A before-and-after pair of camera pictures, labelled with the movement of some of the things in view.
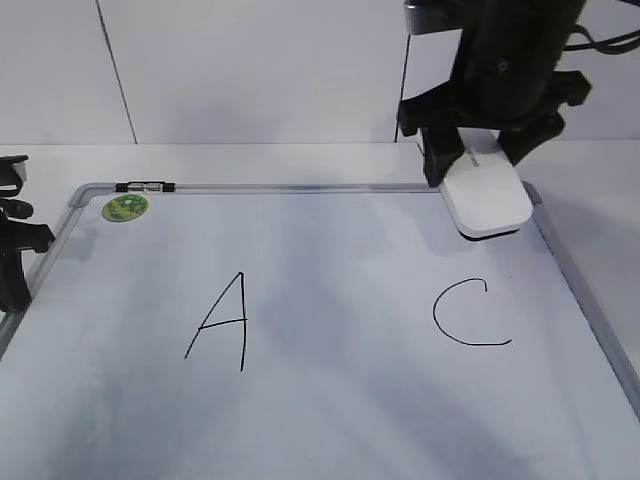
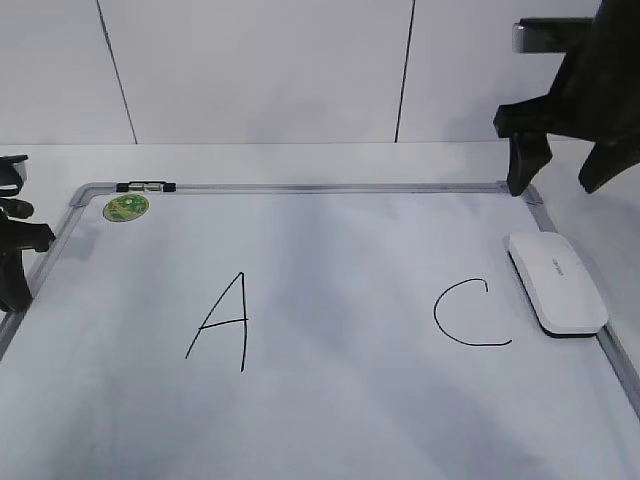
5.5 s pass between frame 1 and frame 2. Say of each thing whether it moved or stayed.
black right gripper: moved
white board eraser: moved
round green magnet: stayed
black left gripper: stayed
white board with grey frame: stayed
